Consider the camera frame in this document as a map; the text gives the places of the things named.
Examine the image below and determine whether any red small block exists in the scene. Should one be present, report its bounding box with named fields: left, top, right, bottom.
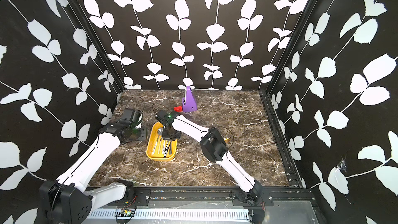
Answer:
left=174, top=106, right=183, bottom=113

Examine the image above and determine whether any small green circuit board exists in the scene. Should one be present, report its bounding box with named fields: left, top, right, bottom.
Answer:
left=116, top=209, right=135, bottom=219

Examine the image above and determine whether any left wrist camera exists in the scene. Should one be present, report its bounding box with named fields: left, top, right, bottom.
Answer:
left=120, top=108, right=143, bottom=128

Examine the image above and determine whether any white slotted cable duct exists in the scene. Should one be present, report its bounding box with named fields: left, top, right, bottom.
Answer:
left=87, top=208, right=252, bottom=222

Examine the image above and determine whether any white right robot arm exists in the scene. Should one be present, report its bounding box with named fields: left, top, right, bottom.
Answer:
left=155, top=111, right=263, bottom=206

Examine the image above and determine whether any yellow plastic storage box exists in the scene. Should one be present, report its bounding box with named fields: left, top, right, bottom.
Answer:
left=146, top=122, right=178, bottom=161

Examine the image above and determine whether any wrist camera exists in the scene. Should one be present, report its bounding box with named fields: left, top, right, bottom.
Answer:
left=155, top=110, right=170, bottom=126
left=120, top=108, right=143, bottom=128

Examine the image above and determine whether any black aluminium frame rail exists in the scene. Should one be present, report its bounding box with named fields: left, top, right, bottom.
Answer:
left=259, top=90, right=303, bottom=188

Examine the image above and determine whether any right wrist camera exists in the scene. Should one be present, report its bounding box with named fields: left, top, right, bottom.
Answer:
left=155, top=110, right=170, bottom=126

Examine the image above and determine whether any white handled steel spoon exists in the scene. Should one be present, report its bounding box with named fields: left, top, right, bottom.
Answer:
left=155, top=128, right=163, bottom=155

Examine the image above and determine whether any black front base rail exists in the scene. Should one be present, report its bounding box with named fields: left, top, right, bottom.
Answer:
left=132, top=186, right=317, bottom=208

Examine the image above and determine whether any purple plastic stand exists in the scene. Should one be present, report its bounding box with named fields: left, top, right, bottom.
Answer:
left=182, top=86, right=198, bottom=113

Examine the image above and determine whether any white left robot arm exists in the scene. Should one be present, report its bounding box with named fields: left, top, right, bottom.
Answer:
left=39, top=108, right=143, bottom=224

